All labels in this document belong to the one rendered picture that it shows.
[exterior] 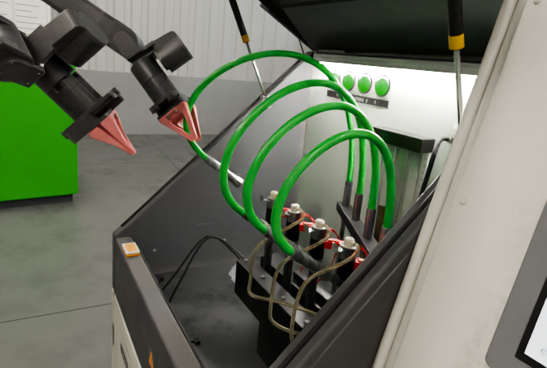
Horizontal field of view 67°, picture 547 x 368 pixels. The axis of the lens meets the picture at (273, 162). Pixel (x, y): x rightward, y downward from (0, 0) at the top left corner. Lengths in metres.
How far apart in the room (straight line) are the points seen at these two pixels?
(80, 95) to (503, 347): 0.64
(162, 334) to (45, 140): 3.33
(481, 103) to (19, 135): 3.69
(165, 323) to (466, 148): 0.57
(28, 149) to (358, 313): 3.62
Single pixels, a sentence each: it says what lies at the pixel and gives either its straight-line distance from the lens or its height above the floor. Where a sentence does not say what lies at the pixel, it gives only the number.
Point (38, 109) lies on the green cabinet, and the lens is 3.95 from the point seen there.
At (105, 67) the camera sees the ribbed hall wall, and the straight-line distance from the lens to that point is 7.17.
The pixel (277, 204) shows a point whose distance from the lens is 0.57.
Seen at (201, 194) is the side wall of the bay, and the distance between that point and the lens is 1.15.
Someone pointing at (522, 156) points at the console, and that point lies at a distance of 0.55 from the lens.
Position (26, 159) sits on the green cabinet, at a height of 0.42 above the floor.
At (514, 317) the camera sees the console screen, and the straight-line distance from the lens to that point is 0.54.
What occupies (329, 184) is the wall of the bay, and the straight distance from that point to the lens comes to 1.17.
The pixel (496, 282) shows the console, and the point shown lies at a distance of 0.55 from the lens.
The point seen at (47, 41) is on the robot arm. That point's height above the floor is 1.41.
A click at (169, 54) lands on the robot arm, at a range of 0.92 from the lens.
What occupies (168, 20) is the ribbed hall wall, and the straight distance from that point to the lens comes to 7.34.
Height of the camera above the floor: 1.41
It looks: 14 degrees down
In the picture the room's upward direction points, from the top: 6 degrees clockwise
